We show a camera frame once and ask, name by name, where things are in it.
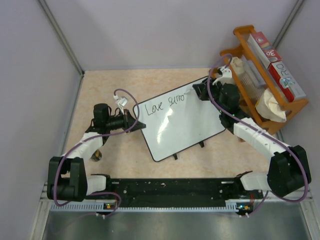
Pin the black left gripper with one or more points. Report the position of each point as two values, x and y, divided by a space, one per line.
128 119

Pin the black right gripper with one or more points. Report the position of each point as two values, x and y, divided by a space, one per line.
202 91

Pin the white whiteboard black frame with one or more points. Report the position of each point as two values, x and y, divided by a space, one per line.
176 121

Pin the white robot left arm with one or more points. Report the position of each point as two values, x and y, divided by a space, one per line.
67 179

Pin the cream paper bag upper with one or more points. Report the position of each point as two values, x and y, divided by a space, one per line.
237 65

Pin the cream paper bag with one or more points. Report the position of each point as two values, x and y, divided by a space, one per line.
268 107
237 65

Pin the clear plastic straw pack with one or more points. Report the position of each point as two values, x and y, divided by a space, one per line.
252 82

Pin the black yellow drink can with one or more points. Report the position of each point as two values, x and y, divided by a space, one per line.
96 156

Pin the orange wooden shelf rack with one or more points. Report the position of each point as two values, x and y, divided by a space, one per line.
248 103

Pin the cream paper bag lower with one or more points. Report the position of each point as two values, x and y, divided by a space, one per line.
268 107

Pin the red white box upper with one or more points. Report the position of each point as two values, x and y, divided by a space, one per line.
263 49

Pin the red white box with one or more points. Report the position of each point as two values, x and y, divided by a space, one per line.
263 49
286 82

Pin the red white box lower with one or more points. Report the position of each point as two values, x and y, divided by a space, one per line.
286 82

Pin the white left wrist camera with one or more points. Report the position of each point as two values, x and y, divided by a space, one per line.
121 102

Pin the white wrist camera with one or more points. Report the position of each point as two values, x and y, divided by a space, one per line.
225 73
121 102

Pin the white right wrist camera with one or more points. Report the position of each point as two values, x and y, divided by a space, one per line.
225 73

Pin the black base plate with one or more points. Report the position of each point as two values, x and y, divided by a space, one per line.
179 192

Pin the grey slotted cable duct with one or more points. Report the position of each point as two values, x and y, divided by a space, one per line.
109 206

